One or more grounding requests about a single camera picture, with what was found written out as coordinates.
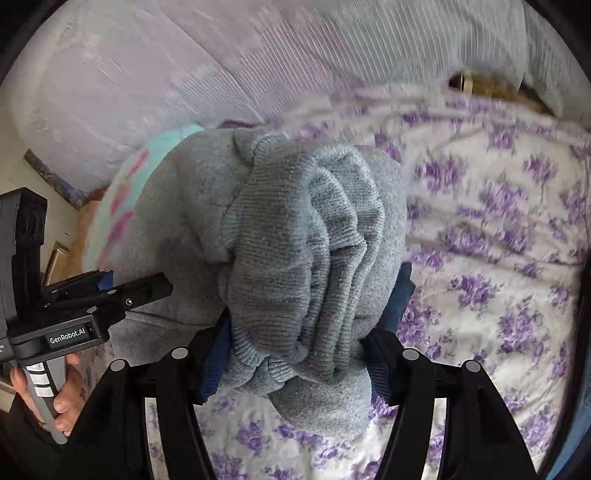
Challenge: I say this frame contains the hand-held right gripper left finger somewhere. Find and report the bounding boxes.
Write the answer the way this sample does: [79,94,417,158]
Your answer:
[81,318,232,480]

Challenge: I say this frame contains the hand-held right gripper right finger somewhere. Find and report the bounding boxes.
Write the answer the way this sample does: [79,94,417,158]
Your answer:
[365,263,536,480]

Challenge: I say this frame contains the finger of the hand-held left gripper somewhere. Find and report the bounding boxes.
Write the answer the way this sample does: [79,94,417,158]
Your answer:
[44,272,174,320]
[42,270,114,297]

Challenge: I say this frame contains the grey sweatpants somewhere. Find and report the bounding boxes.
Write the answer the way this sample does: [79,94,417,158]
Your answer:
[111,127,409,437]

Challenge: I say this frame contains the person's left forearm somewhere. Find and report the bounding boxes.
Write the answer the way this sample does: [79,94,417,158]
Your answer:
[0,394,63,480]

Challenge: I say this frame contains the person's left hand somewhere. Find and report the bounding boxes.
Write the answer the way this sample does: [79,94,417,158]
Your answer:
[11,353,86,437]

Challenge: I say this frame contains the orange brown pillow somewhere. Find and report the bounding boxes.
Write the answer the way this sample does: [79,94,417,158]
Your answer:
[79,198,112,271]

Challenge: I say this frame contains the purple floral bedsheet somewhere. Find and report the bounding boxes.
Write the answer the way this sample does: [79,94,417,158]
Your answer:
[88,83,591,480]

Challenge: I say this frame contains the floral folded blanket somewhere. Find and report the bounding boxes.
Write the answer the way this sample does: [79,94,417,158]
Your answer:
[83,122,206,278]

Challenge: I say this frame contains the blue patterned cloth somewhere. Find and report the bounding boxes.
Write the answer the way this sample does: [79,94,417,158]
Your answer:
[24,148,89,209]

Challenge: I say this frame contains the large white lace pillow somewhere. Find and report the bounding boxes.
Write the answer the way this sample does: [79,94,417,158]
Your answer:
[0,0,591,195]

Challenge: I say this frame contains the brown wooden object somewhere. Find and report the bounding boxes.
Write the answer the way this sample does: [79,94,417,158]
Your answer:
[447,68,551,112]

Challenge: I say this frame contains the wooden frame strips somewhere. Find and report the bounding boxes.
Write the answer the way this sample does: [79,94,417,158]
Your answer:
[42,240,71,288]

